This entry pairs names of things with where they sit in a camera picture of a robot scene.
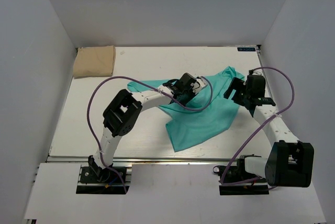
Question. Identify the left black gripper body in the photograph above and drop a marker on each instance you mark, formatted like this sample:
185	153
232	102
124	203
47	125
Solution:
188	95

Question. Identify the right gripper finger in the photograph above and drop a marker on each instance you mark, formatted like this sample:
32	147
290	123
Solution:
233	94
237	83

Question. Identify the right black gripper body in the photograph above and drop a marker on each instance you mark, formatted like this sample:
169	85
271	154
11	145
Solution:
246	94

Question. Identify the teal t shirt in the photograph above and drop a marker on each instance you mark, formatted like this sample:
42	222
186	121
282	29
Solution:
188	128

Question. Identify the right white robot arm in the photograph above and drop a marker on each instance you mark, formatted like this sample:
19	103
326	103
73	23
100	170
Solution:
290	161

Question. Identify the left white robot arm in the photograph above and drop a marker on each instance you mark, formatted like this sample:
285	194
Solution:
123	111

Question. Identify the blue table label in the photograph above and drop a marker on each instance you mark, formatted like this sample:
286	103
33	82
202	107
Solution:
246	49

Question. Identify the folded beige t shirt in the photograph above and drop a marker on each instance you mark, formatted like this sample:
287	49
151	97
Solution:
94	62

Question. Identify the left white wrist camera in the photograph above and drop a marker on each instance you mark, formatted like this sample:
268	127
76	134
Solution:
199	85

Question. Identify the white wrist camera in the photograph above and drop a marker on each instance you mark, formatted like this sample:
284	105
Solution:
254	72
199	85

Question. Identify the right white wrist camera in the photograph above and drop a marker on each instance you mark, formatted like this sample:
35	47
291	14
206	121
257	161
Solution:
254	72

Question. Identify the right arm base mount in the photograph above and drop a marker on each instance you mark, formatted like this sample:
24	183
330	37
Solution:
243	182

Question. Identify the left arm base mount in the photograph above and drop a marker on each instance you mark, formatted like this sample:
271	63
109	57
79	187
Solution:
88	183

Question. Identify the aluminium table front rail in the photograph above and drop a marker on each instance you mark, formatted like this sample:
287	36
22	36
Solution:
56	159

